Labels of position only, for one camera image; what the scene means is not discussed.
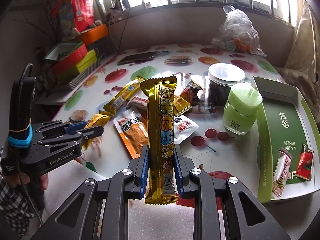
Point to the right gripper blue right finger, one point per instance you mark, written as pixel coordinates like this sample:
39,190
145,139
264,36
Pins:
179,169

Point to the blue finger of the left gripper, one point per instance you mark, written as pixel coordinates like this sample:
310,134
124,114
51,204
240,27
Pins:
92,132
73,128

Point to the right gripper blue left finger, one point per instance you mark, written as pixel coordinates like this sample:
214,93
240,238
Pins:
144,170

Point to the orange white konjac snack pouch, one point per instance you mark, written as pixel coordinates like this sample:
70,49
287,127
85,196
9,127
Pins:
133,131

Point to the gold yellow biscuit packet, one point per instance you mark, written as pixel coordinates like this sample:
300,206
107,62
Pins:
181,106

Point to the pink white sesame candy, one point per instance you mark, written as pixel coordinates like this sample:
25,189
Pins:
138,102

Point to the long gold snack bar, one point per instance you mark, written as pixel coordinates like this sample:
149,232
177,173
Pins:
160,124

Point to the white red nougat candy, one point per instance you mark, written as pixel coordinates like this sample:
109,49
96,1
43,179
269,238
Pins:
282,173

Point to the green shallow cardboard box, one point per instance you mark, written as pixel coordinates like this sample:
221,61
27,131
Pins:
284,121

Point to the white red konjac snack pouch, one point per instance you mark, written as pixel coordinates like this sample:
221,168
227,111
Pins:
183,128

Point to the left plaid sleeve forearm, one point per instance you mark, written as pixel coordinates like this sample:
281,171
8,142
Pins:
15,209

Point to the person's left hand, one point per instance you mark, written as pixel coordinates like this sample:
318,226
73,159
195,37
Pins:
15,180

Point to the phone mounted on left gripper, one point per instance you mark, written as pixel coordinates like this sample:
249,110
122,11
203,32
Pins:
22,95

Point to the striped black white box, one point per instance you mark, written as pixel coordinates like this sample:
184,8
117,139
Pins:
88,69

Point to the yellow green box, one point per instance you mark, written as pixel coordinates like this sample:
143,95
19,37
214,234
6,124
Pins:
82,65

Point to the red polka dot box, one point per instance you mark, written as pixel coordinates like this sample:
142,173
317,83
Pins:
64,55

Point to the green frosted jar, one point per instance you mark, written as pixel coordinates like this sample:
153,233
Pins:
241,108

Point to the black smartphone on table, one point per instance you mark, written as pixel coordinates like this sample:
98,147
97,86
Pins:
136,58

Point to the orange storage box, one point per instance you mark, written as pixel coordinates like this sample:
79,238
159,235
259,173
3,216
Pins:
92,35

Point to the white-lidded dark jar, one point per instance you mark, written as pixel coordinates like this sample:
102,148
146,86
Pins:
222,77

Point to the small red candy packet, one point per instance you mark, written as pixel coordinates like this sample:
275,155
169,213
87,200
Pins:
304,166

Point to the red gift bag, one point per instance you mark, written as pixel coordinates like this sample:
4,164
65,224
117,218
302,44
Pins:
83,11

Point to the clear plastic bag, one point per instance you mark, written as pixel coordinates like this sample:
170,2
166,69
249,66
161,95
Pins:
237,33

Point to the cream patterned curtain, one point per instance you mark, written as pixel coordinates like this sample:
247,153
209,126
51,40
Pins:
302,66

